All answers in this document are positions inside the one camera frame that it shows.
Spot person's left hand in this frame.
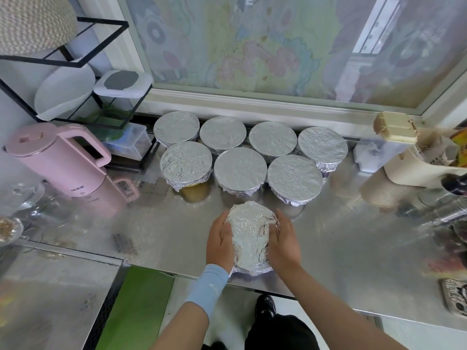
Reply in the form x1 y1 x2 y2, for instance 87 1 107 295
206 209 236 274

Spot person's right hand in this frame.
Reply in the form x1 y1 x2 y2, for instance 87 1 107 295
267 209 302 276

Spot stack of aluminium foil sheets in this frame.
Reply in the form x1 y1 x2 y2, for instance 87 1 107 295
226 201 280 276

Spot yellow bowl with greens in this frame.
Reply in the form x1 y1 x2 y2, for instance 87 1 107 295
179 184 213 203

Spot foil-wrapped bowl being handled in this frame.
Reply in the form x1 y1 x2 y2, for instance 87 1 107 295
297 126 349 174

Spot person's right forearm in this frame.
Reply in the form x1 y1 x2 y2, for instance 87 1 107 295
277 266 406 350

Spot person's left forearm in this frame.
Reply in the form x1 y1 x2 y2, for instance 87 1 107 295
152 302 213 350

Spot stainless steel countertop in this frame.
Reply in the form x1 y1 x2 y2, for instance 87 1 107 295
0 105 467 333

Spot light blue wristband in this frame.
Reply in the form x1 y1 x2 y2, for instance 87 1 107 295
184 263 231 321

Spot black right shoe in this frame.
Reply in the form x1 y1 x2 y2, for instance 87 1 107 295
254 294 278 321

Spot black trousers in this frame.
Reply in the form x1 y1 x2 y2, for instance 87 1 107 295
244 313 320 350

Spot green floor mat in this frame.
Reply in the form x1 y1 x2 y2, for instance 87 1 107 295
95 266 175 350

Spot clear plastic box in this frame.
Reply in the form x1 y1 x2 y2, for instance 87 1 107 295
102 122 152 160

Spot cream organiser tray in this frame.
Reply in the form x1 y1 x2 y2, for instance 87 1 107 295
383 131 467 188

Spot beige round object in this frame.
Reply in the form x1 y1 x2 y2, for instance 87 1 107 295
374 111 420 144

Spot clear glass shaker bottle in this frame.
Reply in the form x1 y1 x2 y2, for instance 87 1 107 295
419 204 467 229

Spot patterned case smartphone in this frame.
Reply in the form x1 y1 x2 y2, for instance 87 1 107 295
441 278 467 318

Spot pink electric kettle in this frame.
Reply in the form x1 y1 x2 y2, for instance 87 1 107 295
3 122 112 198

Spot clear glass jar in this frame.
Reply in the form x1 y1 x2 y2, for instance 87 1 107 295
0 182 46 212

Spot window with cartoon film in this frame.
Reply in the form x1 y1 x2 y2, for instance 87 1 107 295
76 0 467 136

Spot white plate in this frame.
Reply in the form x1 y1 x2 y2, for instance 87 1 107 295
34 63 96 122

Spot black metal rack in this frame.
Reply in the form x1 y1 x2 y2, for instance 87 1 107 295
0 17 154 172

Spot woven rope basket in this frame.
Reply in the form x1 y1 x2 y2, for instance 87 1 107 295
0 0 78 57

